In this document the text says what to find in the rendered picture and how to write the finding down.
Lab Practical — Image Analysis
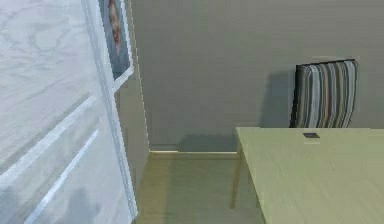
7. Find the light wooden table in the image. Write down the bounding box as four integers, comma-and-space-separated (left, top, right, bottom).
229, 126, 384, 224

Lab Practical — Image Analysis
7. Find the striped chair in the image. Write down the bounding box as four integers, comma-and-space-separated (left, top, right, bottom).
289, 59, 359, 129

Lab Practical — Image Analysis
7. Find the framed picture with red figure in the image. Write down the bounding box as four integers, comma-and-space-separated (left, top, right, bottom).
97, 0, 135, 92

